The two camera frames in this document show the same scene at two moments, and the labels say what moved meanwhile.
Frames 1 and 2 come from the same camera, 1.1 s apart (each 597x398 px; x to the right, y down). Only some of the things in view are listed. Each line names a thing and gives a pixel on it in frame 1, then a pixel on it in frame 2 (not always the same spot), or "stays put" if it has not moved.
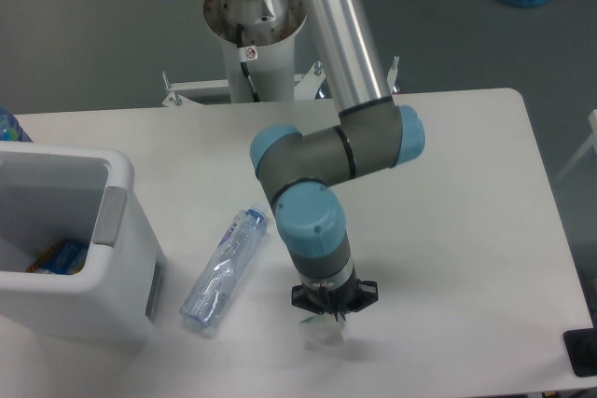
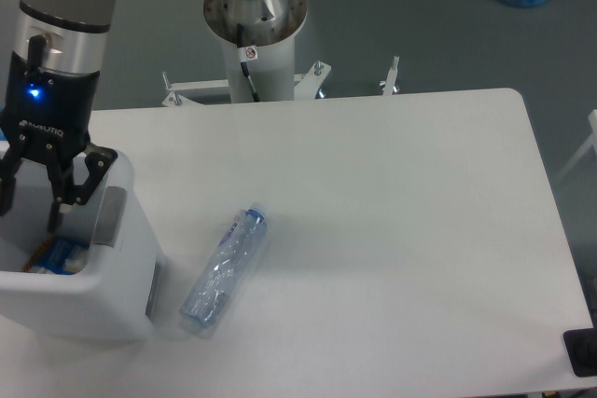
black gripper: (345, 298) → (47, 119)
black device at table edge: (581, 345) stays put
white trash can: (78, 254) stays put
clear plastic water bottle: (238, 240) stays put
